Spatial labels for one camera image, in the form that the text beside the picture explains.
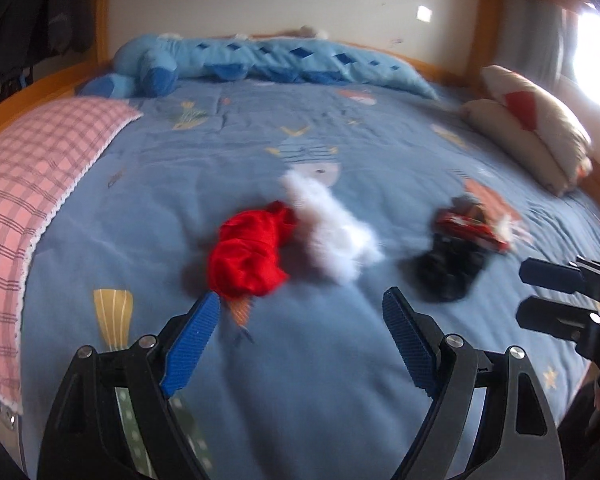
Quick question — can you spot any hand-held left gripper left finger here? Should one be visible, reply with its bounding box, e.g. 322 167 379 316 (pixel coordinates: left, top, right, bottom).
37 291 222 480

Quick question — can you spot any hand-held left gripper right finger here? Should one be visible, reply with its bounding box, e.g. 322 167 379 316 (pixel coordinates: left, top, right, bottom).
382 286 566 480

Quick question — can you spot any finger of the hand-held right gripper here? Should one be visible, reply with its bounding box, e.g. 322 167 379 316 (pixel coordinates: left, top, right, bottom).
519 257 600 306
516 296 600 343

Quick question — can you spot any red snack wrapper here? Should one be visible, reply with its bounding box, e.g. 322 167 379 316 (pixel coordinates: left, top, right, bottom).
434 210 511 253

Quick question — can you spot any red cloth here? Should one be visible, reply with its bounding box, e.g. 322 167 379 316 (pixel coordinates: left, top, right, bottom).
207 201 298 297

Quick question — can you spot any white crumpled paper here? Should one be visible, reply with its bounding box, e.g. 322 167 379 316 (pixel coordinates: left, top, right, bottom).
497 212 528 243

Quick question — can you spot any black crumpled cloth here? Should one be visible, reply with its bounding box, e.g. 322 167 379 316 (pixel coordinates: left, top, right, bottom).
405 246 491 303

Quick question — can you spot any blue printed bedsheet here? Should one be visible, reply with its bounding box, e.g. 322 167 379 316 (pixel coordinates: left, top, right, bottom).
10 80 600 480

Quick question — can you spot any white fluffy cloth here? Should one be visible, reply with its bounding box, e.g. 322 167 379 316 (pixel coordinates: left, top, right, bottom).
280 170 385 286

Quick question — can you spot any cream pillow with red patch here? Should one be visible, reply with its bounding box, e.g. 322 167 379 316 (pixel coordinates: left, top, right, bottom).
460 64 595 197

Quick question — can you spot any window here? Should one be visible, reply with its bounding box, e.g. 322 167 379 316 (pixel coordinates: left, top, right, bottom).
562 0 600 126

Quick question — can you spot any pink plaid pillow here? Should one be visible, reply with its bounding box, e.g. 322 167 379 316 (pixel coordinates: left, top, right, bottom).
0 96 143 416

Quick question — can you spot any grey curtain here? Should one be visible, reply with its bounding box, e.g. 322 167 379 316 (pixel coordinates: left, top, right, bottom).
500 0 576 88

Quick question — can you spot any long blue plush toy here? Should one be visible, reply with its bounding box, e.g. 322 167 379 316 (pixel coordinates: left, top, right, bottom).
75 34 439 101

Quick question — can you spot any dark navy hanging jacket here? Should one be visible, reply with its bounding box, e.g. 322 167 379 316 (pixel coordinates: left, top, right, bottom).
40 0 94 56

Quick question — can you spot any black hanging jacket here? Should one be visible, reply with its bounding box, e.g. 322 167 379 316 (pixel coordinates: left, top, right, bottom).
0 0 48 102

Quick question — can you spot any wooden bunk bed frame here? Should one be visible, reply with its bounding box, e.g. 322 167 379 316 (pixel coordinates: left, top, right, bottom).
0 0 600 221

